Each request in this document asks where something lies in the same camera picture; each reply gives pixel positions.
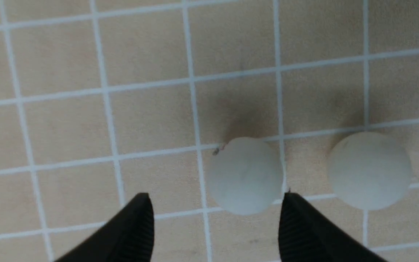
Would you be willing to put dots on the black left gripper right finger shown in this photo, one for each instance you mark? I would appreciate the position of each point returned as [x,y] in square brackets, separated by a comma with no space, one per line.
[305,235]

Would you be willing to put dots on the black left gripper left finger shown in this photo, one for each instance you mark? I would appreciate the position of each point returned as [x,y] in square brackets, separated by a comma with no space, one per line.
[128,237]

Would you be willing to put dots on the white ball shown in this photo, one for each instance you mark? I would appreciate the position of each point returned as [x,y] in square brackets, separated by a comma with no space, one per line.
[369,170]
[244,176]

